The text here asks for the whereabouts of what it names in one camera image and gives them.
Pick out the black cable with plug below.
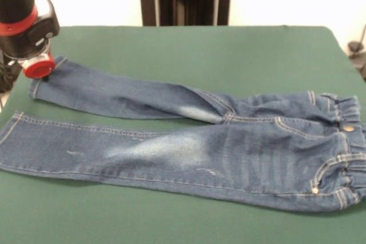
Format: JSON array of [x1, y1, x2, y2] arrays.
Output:
[[347, 23, 366, 82]]

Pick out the dark green table cloth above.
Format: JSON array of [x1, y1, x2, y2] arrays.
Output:
[[0, 26, 366, 244]]

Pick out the blue denim jeans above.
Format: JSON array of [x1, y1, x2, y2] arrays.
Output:
[[0, 55, 366, 214]]

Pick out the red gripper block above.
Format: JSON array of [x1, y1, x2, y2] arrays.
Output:
[[22, 51, 55, 82]]

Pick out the black cable bundle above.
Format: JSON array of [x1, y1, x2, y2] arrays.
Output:
[[0, 52, 22, 94]]

